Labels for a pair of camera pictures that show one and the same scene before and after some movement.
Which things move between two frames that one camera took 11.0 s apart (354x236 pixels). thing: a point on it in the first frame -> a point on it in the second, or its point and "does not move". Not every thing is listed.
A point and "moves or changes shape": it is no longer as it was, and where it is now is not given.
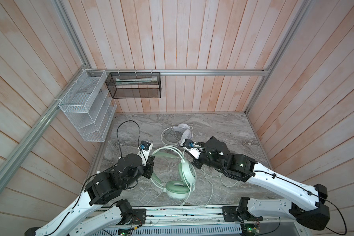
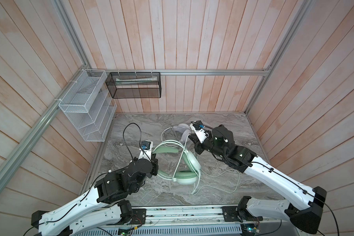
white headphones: x=173 y=136 does not move
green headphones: x=175 y=190 moves or changes shape
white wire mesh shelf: x=88 y=105 does not move
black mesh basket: x=134 y=84 does not move
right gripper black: x=196 y=162 -> x=198 y=145
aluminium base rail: x=186 y=221 does not move
